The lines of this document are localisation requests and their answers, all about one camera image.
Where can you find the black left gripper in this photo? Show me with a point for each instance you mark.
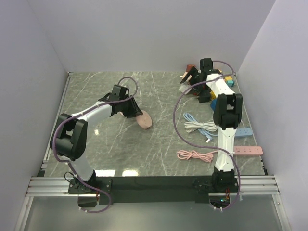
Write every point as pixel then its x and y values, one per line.
pixel 134 110

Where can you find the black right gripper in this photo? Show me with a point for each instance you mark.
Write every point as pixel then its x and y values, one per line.
pixel 192 71

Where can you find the maroon patterned cube plug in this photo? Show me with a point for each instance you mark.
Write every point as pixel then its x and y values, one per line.
pixel 189 67

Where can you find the pink power strip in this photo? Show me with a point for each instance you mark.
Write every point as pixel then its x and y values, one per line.
pixel 142 118
pixel 248 150

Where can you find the light blue power strip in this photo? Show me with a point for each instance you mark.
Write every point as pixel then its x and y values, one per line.
pixel 243 132

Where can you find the white cartoon cube plug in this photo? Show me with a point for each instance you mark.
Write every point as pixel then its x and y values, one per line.
pixel 185 88

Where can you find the black cube plug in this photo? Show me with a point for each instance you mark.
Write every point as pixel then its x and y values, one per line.
pixel 204 96

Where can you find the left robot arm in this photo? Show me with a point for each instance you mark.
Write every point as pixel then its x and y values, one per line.
pixel 77 139

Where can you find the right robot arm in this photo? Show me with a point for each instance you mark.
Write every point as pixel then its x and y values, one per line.
pixel 227 115

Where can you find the light pink cube plug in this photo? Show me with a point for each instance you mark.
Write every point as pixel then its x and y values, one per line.
pixel 186 76

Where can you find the yellow cube plug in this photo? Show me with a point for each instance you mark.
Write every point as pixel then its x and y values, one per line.
pixel 212 95

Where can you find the blue cube plug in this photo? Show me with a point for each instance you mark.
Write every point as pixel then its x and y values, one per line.
pixel 213 104

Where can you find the small cyan plug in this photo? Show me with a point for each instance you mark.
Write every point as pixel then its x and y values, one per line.
pixel 230 83

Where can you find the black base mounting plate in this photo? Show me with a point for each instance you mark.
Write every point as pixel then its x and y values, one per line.
pixel 164 188

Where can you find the aluminium rail frame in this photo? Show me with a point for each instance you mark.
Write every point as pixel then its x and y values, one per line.
pixel 136 149

